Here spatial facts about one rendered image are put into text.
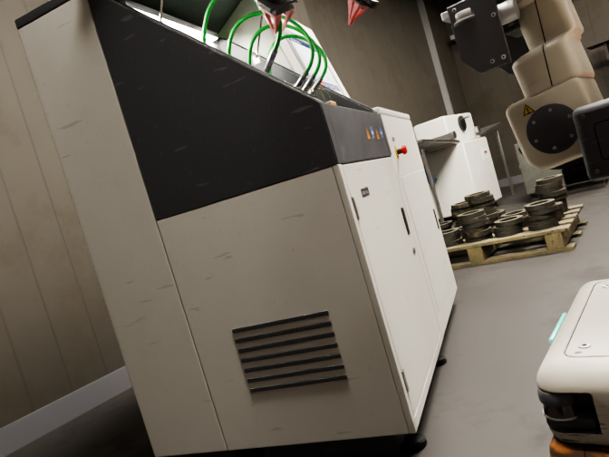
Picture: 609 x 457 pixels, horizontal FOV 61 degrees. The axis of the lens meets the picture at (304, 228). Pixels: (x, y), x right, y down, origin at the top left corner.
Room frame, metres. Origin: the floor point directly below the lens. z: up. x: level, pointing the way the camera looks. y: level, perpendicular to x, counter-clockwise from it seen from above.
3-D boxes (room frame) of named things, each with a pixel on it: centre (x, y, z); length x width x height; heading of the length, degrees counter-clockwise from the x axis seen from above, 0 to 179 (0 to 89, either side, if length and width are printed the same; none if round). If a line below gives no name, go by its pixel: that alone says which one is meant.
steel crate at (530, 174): (5.49, -2.85, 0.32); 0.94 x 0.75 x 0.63; 146
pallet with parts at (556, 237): (3.61, -1.23, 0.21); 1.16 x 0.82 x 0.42; 53
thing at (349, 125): (1.63, -0.24, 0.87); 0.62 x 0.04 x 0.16; 158
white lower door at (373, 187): (1.62, -0.25, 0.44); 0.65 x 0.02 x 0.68; 158
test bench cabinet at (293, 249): (1.73, 0.01, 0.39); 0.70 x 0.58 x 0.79; 158
